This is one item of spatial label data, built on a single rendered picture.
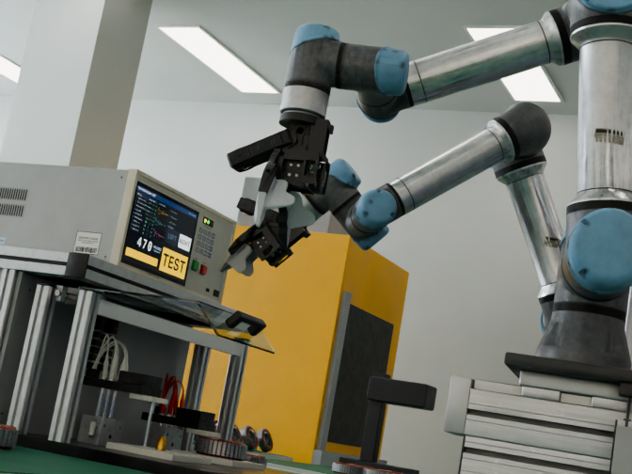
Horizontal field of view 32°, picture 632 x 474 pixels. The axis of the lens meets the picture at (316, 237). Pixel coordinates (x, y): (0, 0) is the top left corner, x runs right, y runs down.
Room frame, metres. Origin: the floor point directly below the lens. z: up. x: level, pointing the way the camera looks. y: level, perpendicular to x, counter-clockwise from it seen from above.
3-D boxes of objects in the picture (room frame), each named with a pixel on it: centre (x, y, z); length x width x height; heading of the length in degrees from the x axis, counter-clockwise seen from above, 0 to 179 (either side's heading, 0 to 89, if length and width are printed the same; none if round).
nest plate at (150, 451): (2.19, 0.23, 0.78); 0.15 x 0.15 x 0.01; 65
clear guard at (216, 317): (2.18, 0.24, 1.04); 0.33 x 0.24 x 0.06; 65
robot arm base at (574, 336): (1.77, -0.46, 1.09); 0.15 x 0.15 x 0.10
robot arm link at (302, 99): (1.72, 0.05, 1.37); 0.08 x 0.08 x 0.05
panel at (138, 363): (2.41, 0.40, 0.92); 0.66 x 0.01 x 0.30; 155
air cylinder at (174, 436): (2.47, 0.25, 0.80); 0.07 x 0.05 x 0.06; 155
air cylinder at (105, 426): (2.25, 0.36, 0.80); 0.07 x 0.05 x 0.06; 155
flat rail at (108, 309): (2.34, 0.26, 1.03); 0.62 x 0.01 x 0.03; 155
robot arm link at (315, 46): (1.72, 0.05, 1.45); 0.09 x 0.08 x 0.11; 81
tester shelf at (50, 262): (2.43, 0.46, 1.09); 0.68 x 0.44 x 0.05; 155
